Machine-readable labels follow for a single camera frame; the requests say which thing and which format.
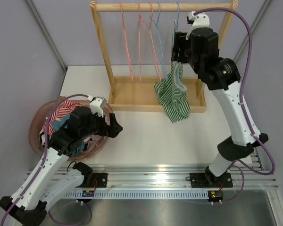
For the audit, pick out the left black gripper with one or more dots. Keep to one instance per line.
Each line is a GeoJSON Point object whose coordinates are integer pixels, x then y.
{"type": "Point", "coordinates": [107, 130]}

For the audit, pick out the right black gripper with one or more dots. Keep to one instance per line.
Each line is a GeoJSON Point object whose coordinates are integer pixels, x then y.
{"type": "Point", "coordinates": [180, 42]}

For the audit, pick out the pink tank top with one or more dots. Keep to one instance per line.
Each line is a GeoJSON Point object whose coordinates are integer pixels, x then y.
{"type": "Point", "coordinates": [91, 142]}

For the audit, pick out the blue wire hanger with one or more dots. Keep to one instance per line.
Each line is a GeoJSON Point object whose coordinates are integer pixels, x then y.
{"type": "Point", "coordinates": [159, 46]}
{"type": "Point", "coordinates": [176, 21]}

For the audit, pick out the green white striped tank top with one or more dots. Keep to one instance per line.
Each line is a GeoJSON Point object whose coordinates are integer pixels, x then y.
{"type": "Point", "coordinates": [171, 94]}

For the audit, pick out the red white striped tank top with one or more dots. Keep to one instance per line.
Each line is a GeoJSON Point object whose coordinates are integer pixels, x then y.
{"type": "Point", "coordinates": [65, 108]}

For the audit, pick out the pink wire hanger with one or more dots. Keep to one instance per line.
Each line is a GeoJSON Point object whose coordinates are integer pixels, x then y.
{"type": "Point", "coordinates": [126, 42]}
{"type": "Point", "coordinates": [150, 42]}
{"type": "Point", "coordinates": [139, 41]}

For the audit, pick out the blue tank top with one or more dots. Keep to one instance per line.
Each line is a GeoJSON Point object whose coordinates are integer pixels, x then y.
{"type": "Point", "coordinates": [57, 124]}

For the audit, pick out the black white striped tank top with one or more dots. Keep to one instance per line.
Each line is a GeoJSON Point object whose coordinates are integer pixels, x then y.
{"type": "Point", "coordinates": [42, 138]}

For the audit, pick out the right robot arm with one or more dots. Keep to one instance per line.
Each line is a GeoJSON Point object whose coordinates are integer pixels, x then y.
{"type": "Point", "coordinates": [200, 50]}

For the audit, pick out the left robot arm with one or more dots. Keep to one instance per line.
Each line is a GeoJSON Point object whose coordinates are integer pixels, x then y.
{"type": "Point", "coordinates": [30, 204]}

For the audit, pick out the wooden clothes rack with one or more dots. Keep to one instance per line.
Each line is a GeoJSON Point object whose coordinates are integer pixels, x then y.
{"type": "Point", "coordinates": [138, 95]}

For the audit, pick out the pink plastic basin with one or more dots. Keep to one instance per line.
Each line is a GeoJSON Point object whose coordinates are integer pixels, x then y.
{"type": "Point", "coordinates": [37, 117]}

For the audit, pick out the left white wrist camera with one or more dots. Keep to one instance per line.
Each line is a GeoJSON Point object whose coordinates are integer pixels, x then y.
{"type": "Point", "coordinates": [96, 105]}

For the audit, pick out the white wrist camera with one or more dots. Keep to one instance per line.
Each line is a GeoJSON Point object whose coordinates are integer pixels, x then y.
{"type": "Point", "coordinates": [197, 21]}
{"type": "Point", "coordinates": [96, 105]}

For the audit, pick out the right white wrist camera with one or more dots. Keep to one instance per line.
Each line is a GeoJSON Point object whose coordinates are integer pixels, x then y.
{"type": "Point", "coordinates": [197, 21]}

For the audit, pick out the aluminium mounting rail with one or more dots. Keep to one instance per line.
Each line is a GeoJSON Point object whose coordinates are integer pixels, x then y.
{"type": "Point", "coordinates": [169, 177]}

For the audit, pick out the white slotted cable duct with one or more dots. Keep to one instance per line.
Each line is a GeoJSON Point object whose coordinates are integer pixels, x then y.
{"type": "Point", "coordinates": [139, 195]}

